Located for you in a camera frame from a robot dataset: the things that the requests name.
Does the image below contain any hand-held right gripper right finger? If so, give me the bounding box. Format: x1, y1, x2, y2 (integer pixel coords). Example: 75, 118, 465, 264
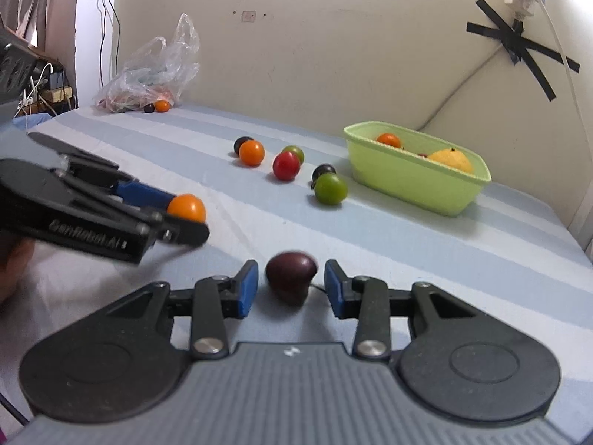
324, 260, 483, 360

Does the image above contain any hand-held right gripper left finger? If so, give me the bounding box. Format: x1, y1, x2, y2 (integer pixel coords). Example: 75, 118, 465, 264
107, 260, 259, 360

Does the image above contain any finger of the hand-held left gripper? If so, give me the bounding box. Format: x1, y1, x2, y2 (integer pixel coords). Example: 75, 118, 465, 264
99, 196, 211, 248
28, 132, 177, 210

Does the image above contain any dark purple plum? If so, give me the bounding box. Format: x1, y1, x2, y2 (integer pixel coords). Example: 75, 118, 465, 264
265, 250, 319, 307

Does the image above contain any red cherry tomato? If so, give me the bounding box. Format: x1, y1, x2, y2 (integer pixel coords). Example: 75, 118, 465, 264
272, 151, 302, 181

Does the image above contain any light green plastic basket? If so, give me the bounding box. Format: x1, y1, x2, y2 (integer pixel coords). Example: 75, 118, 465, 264
344, 121, 492, 217

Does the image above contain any yellow pear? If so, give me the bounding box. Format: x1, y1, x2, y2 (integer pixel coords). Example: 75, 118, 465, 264
427, 147, 474, 174

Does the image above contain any person's left hand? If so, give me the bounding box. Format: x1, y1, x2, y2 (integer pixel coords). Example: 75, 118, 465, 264
0, 235, 37, 307

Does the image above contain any clear plastic bag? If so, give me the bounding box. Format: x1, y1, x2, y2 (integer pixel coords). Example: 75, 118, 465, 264
93, 13, 201, 114

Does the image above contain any beige power strip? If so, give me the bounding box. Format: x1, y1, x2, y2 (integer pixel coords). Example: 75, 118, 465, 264
39, 86, 75, 105

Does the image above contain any black tape cross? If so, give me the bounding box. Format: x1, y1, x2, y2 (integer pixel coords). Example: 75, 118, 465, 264
466, 0, 581, 103

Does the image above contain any grey wall cable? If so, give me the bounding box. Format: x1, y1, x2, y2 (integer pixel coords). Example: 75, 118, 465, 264
416, 53, 510, 133

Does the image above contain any white cable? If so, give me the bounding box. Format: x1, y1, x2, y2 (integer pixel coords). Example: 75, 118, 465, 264
533, 0, 593, 154

